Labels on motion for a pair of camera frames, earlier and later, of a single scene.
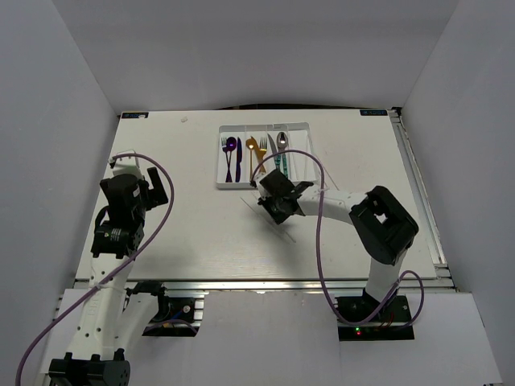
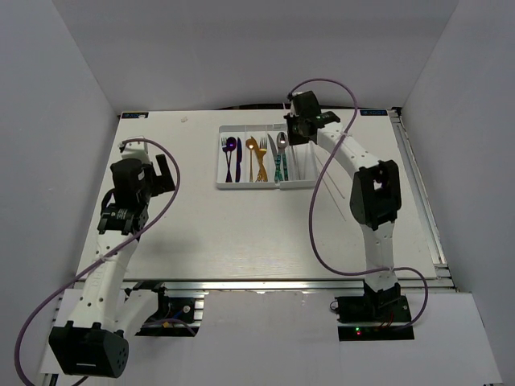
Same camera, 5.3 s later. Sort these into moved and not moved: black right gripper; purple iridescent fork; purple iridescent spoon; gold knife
Moved: black right gripper
Not moved: gold knife; purple iridescent spoon; purple iridescent fork
